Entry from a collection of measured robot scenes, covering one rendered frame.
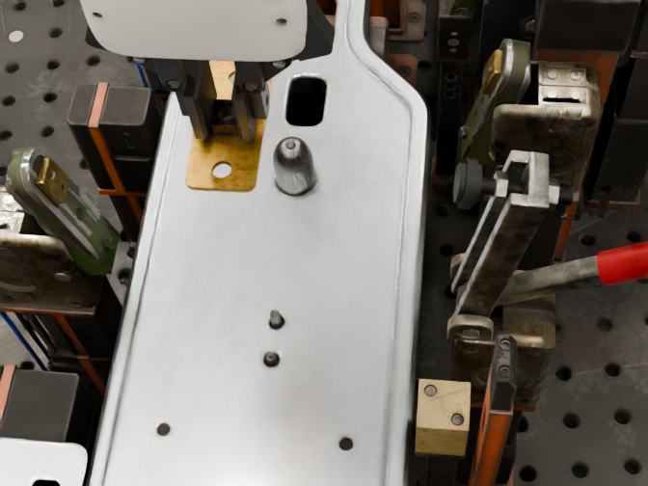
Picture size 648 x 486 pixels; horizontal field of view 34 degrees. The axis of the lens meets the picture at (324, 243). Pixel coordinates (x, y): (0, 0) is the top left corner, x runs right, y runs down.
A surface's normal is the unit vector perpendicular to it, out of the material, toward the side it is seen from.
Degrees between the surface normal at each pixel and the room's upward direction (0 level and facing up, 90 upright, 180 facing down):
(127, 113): 0
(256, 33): 95
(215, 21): 94
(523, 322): 0
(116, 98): 0
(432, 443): 90
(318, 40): 90
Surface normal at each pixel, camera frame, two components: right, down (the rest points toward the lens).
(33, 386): -0.07, -0.48
